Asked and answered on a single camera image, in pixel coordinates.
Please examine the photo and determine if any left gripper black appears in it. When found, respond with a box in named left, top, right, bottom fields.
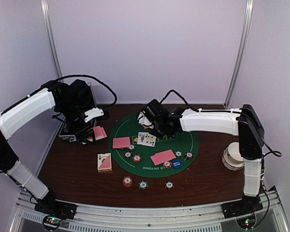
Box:
left=57, top=100, right=96, bottom=144

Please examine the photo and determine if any pink-backed playing card deck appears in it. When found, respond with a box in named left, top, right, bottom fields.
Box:
left=87, top=126, right=107, bottom=142

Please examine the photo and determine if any dealt card bottom seat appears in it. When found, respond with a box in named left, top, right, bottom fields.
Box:
left=154, top=150, right=176, bottom=161

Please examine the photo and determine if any red five chip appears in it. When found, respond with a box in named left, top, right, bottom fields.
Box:
left=163, top=161, right=172, bottom=169
left=132, top=155, right=142, bottom=163

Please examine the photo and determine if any blue small blind button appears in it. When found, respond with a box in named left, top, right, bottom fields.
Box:
left=172, top=160, right=182, bottom=169

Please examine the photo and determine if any dealt pink-backed card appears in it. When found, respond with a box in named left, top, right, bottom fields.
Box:
left=112, top=137, right=131, bottom=149

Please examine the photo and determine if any brown poker chip stack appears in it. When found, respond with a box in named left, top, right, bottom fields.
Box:
left=165, top=181, right=174, bottom=189

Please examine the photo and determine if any green poker chip stack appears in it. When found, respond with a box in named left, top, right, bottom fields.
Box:
left=138, top=180, right=148, bottom=190

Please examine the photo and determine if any orange poker chip stack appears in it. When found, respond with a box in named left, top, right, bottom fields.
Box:
left=122, top=176, right=133, bottom=187

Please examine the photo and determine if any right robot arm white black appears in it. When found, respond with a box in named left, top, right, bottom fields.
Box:
left=137, top=100, right=267, bottom=218

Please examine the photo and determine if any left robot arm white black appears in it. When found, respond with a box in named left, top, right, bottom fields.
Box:
left=0, top=79, right=104, bottom=219

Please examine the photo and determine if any gold card deck box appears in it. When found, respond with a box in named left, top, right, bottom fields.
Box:
left=97, top=153, right=112, bottom=172

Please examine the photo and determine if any round green poker mat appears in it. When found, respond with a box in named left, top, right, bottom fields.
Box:
left=108, top=113, right=199, bottom=178

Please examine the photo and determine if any white ceramic bowl stack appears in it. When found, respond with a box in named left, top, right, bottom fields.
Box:
left=222, top=142, right=244, bottom=171

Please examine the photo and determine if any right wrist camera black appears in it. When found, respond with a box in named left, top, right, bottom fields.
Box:
left=137, top=99, right=169, bottom=128

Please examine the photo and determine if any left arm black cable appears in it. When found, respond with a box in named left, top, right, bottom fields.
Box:
left=55, top=74, right=118, bottom=106

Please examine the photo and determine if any right aluminium post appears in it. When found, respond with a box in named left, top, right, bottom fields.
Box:
left=223, top=0, right=254, bottom=109

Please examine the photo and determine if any aluminium post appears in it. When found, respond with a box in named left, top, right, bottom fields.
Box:
left=41, top=0, right=62, bottom=78
left=223, top=0, right=254, bottom=109

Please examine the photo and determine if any left aluminium post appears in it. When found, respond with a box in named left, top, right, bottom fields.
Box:
left=41, top=0, right=62, bottom=78

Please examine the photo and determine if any front aluminium rail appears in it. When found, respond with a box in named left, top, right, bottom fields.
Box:
left=7, top=190, right=290, bottom=232

